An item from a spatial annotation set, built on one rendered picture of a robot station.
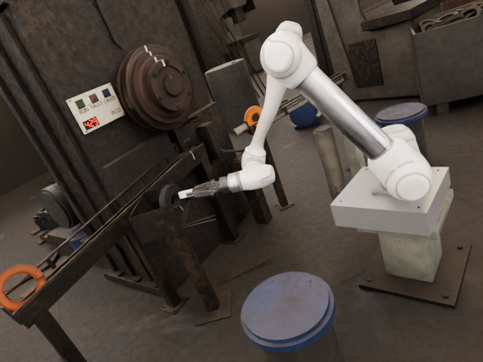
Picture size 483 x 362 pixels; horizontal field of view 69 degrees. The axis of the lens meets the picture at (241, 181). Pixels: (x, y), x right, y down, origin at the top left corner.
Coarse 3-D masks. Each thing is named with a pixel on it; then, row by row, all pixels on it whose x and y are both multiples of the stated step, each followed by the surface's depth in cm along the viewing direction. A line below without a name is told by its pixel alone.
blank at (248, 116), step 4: (248, 108) 232; (252, 108) 230; (256, 108) 231; (260, 108) 232; (248, 112) 230; (252, 112) 231; (256, 112) 231; (260, 112) 232; (244, 116) 232; (248, 116) 231; (248, 120) 231; (248, 124) 232
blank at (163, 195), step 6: (168, 186) 158; (174, 186) 161; (162, 192) 155; (168, 192) 157; (174, 192) 160; (162, 198) 154; (168, 198) 156; (174, 198) 164; (162, 204) 154; (168, 204) 156; (174, 204) 164; (180, 204) 164; (180, 210) 163
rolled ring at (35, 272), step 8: (24, 264) 147; (8, 272) 143; (16, 272) 144; (24, 272) 147; (32, 272) 148; (40, 272) 149; (0, 280) 141; (40, 280) 148; (0, 288) 140; (0, 296) 139; (0, 304) 138; (8, 304) 140; (16, 304) 141
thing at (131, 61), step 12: (144, 48) 186; (156, 48) 192; (132, 60) 180; (180, 60) 206; (192, 84) 212; (132, 96) 180; (192, 96) 212; (132, 108) 184; (192, 108) 212; (144, 120) 186; (180, 120) 205
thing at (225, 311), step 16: (144, 192) 172; (144, 208) 167; (160, 208) 147; (144, 224) 150; (160, 224) 150; (176, 224) 150; (144, 240) 153; (176, 240) 168; (192, 256) 172; (192, 272) 176; (208, 288) 180; (208, 304) 184; (224, 304) 187; (208, 320) 180
